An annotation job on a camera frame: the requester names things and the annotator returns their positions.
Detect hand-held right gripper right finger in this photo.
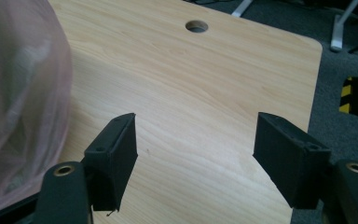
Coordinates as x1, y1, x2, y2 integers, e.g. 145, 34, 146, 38
252, 111, 332, 210

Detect pink plastic bag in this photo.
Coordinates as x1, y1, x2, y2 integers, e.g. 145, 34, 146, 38
0, 0, 75, 216

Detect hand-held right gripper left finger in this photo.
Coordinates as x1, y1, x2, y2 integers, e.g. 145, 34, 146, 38
83, 112, 139, 213

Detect white desk frame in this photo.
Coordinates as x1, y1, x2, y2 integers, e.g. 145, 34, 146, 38
231, 0, 358, 53

